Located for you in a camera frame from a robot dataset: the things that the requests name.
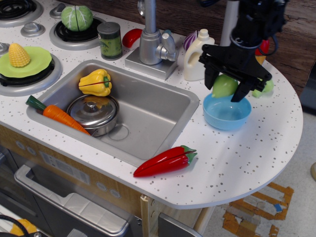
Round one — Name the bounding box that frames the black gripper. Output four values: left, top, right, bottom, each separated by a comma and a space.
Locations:
199, 44, 272, 102

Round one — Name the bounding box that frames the light green toy pear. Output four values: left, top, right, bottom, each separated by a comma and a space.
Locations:
212, 74, 238, 98

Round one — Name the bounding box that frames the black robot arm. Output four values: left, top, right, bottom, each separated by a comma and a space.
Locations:
199, 0, 287, 102

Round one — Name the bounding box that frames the light blue plastic bowl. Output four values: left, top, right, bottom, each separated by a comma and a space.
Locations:
203, 94, 252, 130

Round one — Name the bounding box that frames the cream toy detergent bottle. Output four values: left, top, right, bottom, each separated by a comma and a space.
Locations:
184, 29, 215, 81

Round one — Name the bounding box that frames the green toy broccoli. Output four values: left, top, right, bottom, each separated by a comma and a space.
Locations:
252, 79, 274, 98

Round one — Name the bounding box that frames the red toy ketchup bottle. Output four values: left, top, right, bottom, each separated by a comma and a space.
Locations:
255, 40, 270, 66

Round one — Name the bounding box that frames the purple toy onion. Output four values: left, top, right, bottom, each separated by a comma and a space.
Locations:
183, 31, 198, 51

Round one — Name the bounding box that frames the grey metal pole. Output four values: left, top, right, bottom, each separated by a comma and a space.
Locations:
215, 0, 239, 46

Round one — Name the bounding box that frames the silver toy faucet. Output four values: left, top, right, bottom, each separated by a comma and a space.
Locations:
125, 0, 179, 80

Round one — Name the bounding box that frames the silver toy sink basin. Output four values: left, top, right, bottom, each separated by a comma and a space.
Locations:
27, 60, 199, 166

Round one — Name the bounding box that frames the red toy chili pepper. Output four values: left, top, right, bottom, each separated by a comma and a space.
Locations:
133, 145, 197, 177

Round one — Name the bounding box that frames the red toy tomato slice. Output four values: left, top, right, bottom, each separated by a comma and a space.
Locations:
122, 29, 143, 48

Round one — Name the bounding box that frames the green toy can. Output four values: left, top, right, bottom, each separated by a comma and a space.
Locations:
97, 22, 122, 60

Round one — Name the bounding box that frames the yellow toy bell pepper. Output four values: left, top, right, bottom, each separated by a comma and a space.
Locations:
79, 69, 112, 97

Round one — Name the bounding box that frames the steel pot with lid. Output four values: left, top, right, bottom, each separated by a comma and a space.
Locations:
67, 95, 119, 137

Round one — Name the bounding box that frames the green toy cabbage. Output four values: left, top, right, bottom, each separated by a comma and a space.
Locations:
61, 5, 93, 32

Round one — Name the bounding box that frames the back right stove burner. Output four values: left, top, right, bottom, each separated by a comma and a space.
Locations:
49, 17, 106, 51

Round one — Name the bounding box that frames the stove burner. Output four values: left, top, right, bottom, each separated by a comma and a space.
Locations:
0, 0, 43, 28
49, 17, 106, 51
0, 54, 62, 97

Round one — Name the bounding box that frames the orange toy carrot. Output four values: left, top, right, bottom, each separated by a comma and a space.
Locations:
26, 95, 90, 135

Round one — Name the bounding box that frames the grey stove knob rear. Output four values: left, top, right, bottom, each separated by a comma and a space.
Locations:
49, 3, 66, 19

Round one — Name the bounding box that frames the grey stove knob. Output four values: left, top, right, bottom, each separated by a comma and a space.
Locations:
49, 3, 66, 19
20, 22, 45, 38
0, 42, 10, 56

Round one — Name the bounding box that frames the light green toy plate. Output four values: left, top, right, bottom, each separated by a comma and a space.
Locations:
0, 46, 52, 78

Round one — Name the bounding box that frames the yellow toy corn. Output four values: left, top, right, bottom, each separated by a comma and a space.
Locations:
8, 43, 31, 68

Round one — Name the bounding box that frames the front left stove burner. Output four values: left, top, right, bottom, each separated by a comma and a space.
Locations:
0, 54, 62, 97

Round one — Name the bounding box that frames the back left stove burner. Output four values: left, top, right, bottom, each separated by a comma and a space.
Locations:
0, 0, 43, 28

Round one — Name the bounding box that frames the grey stove knob left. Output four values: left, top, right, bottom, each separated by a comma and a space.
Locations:
0, 42, 10, 56

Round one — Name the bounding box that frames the silver oven door handle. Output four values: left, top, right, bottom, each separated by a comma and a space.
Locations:
15, 165, 132, 237

